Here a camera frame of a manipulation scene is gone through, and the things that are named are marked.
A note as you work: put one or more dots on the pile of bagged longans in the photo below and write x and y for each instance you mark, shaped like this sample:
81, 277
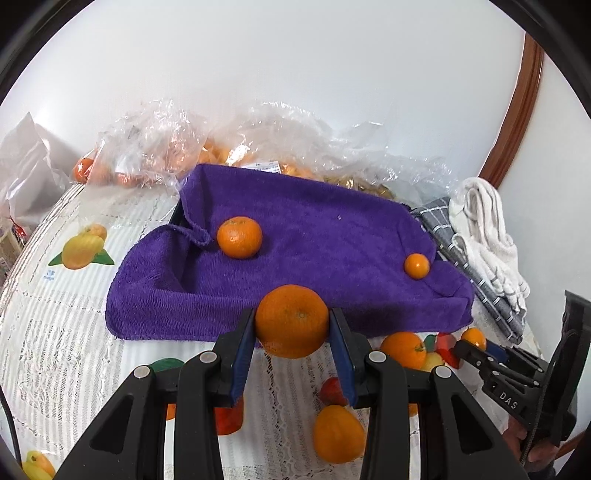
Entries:
360, 184

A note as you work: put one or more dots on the small mandarin orange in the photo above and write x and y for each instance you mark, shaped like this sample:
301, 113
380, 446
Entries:
473, 337
417, 266

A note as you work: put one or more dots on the large orange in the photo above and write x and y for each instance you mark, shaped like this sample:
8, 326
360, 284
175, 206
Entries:
291, 321

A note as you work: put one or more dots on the purple towel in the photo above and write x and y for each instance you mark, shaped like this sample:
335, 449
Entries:
323, 230

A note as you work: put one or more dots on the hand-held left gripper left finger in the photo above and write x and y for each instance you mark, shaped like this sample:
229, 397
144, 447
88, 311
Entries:
241, 364

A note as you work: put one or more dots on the oval mandarin orange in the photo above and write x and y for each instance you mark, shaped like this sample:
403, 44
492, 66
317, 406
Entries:
338, 434

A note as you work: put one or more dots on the small red fruit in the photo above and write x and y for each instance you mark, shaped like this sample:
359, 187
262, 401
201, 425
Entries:
332, 391

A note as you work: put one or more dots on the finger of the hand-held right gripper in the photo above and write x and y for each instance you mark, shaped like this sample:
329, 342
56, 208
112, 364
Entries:
471, 356
508, 356

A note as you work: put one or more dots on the brown wooden door frame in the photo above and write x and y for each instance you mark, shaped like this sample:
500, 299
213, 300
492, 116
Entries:
517, 115

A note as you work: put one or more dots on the fruit-print tablecloth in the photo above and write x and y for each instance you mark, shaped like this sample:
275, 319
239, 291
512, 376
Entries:
69, 323

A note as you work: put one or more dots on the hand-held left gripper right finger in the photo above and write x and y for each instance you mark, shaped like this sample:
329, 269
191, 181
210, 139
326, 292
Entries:
341, 360

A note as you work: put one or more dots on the white bag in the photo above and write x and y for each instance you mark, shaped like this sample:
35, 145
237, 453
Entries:
32, 170

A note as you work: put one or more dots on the white towel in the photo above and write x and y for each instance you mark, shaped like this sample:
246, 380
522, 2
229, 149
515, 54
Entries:
489, 230

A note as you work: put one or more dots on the clear plastic bag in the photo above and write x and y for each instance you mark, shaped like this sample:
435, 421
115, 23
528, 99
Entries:
392, 166
138, 138
277, 134

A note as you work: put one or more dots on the pile of bagged mandarins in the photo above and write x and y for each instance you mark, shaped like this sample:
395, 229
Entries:
217, 154

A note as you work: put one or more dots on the person's right hand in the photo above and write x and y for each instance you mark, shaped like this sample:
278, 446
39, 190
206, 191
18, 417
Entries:
517, 438

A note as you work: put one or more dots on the grey checkered cloth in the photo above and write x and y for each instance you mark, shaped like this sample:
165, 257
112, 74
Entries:
489, 295

